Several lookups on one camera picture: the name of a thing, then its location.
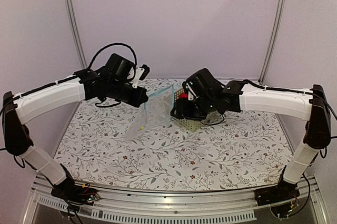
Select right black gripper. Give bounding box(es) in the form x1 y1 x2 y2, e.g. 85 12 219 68
171 94 216 121

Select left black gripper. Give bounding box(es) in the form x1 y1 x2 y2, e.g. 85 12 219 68
107 79 148 108

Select clear zip top bag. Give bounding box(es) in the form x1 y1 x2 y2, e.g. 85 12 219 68
124 84 174 141

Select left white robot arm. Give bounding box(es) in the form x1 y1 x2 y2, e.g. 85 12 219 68
1 53 150 200

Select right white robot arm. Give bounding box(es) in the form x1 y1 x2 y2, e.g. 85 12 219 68
171 68 336 201

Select red toy pepper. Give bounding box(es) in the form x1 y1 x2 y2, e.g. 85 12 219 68
179 93 189 99

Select beige perforated plastic basket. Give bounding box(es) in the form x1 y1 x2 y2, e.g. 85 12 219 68
170 88 224 132

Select floral table mat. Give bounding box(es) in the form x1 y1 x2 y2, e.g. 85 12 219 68
54 100 292 191

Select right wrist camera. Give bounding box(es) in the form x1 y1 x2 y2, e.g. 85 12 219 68
182 81 198 101

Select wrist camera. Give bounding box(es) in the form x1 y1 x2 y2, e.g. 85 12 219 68
182 81 198 101
131 64 150 88

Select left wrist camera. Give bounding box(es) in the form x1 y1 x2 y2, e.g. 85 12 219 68
131 64 150 88

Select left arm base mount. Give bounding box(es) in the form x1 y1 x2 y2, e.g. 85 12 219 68
51 165 100 205

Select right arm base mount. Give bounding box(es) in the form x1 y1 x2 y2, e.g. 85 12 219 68
254 174 300 219

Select left aluminium frame post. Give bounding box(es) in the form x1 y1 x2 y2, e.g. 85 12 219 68
64 0 87 68

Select aluminium frame post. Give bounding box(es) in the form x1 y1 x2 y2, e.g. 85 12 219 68
259 0 286 84
64 0 87 68

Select right aluminium frame post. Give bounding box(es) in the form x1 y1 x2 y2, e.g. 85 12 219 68
259 0 286 84

